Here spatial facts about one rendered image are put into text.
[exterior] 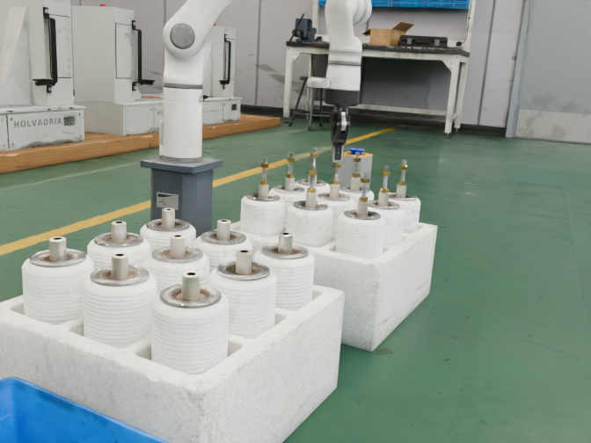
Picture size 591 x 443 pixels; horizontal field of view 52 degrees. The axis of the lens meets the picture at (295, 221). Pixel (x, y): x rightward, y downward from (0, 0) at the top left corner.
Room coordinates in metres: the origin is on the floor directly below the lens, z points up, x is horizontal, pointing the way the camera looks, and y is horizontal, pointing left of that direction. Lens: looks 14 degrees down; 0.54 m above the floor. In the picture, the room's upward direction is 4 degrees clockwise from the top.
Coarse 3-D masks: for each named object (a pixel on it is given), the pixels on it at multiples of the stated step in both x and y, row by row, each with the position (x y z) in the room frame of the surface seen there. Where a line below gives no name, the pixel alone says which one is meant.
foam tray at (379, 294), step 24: (264, 240) 1.21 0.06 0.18; (336, 240) 1.24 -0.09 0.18; (408, 240) 1.27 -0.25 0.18; (432, 240) 1.39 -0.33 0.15; (336, 264) 1.13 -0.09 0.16; (360, 264) 1.10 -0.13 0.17; (384, 264) 1.10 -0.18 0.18; (408, 264) 1.24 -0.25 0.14; (432, 264) 1.42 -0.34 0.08; (336, 288) 1.12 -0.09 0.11; (360, 288) 1.10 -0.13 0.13; (384, 288) 1.12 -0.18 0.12; (408, 288) 1.26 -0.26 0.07; (360, 312) 1.10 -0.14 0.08; (384, 312) 1.13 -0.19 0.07; (408, 312) 1.28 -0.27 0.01; (360, 336) 1.10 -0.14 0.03; (384, 336) 1.14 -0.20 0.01
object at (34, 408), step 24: (0, 384) 0.69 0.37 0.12; (24, 384) 0.69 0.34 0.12; (0, 408) 0.69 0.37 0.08; (24, 408) 0.69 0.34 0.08; (48, 408) 0.67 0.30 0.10; (72, 408) 0.65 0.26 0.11; (0, 432) 0.69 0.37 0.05; (24, 432) 0.69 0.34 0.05; (48, 432) 0.67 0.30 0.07; (72, 432) 0.65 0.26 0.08; (96, 432) 0.63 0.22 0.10; (120, 432) 0.61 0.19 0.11; (144, 432) 0.60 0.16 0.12
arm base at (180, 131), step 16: (176, 96) 1.40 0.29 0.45; (192, 96) 1.41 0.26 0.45; (176, 112) 1.40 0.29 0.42; (192, 112) 1.41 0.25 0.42; (160, 128) 1.43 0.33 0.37; (176, 128) 1.40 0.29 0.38; (192, 128) 1.41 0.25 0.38; (160, 144) 1.43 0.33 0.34; (176, 144) 1.40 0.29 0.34; (192, 144) 1.41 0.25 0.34; (176, 160) 1.40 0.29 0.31; (192, 160) 1.41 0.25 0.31
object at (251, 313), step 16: (272, 272) 0.81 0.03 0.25; (224, 288) 0.76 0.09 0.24; (240, 288) 0.76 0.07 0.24; (256, 288) 0.76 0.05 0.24; (272, 288) 0.78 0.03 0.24; (240, 304) 0.76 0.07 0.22; (256, 304) 0.76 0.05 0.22; (272, 304) 0.78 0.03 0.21; (240, 320) 0.76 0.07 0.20; (256, 320) 0.76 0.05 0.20; (272, 320) 0.79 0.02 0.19; (240, 336) 0.76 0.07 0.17; (256, 336) 0.76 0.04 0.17
